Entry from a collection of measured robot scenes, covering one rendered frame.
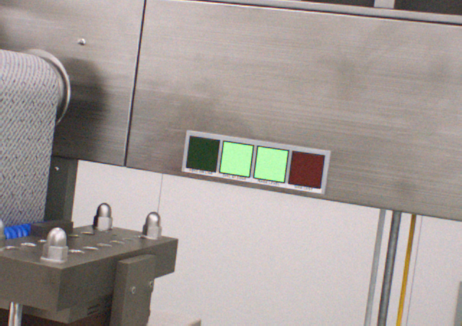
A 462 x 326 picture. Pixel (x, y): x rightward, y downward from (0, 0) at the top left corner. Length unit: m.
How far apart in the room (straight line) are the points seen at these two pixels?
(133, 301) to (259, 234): 2.57
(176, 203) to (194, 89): 2.57
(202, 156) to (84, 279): 0.34
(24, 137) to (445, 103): 0.66
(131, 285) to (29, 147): 0.28
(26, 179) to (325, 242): 2.52
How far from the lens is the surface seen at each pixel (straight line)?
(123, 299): 1.36
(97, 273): 1.30
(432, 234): 3.77
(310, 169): 1.44
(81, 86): 1.60
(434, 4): 1.50
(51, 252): 1.24
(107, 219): 1.56
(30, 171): 1.48
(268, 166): 1.46
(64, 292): 1.23
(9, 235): 1.39
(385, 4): 1.44
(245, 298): 3.99
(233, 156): 1.47
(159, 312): 1.57
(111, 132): 1.57
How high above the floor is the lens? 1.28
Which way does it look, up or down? 3 degrees down
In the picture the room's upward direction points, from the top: 7 degrees clockwise
